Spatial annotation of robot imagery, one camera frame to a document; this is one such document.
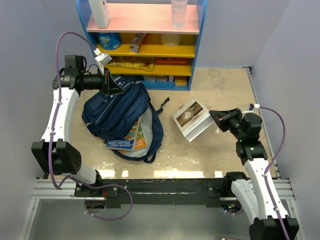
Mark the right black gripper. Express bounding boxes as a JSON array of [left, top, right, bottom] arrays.
[[209, 107, 245, 141]]

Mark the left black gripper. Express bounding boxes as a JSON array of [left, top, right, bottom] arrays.
[[80, 67, 125, 96]]

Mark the navy blue student backpack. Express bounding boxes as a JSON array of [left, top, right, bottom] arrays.
[[81, 76, 164, 164]]

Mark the white coffee cover book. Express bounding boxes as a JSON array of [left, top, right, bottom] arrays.
[[172, 99, 214, 142]]

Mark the blue Treehouse book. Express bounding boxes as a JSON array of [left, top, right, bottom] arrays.
[[106, 120, 140, 152]]

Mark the orange Treehouse book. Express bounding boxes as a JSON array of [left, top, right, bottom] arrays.
[[120, 121, 147, 154]]

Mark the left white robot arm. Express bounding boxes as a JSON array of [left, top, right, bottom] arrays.
[[31, 53, 124, 196]]

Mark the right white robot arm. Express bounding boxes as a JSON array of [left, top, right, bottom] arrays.
[[209, 104, 299, 240]]

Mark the yellow snack bag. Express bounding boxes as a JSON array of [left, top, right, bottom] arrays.
[[107, 57, 154, 72]]

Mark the silver foil snack packet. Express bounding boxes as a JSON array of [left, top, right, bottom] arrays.
[[129, 33, 147, 54]]

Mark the blue snack canister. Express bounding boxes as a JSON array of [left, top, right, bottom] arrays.
[[97, 32, 122, 50]]

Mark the blue colourful shelf unit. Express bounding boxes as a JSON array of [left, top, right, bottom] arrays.
[[75, 0, 207, 91]]

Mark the orange red snack box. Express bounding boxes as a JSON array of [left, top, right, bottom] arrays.
[[154, 57, 188, 65]]

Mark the small boxes bottom shelf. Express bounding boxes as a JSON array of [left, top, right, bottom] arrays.
[[112, 74, 188, 87]]

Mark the cream round container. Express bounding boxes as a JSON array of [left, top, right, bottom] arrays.
[[159, 33, 182, 47]]

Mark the white rectangular bottle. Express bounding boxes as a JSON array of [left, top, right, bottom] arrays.
[[88, 0, 110, 29]]

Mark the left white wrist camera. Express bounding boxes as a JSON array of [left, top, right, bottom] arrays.
[[93, 48, 112, 75]]

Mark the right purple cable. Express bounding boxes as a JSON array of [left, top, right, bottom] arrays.
[[224, 106, 292, 240]]

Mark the purple cable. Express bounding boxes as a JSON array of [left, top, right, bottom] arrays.
[[224, 106, 292, 240], [48, 31, 133, 222]]

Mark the black metal base plate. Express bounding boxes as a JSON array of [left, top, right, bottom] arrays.
[[74, 178, 242, 212]]

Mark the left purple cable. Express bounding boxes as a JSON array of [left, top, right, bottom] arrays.
[[48, 31, 133, 222]]

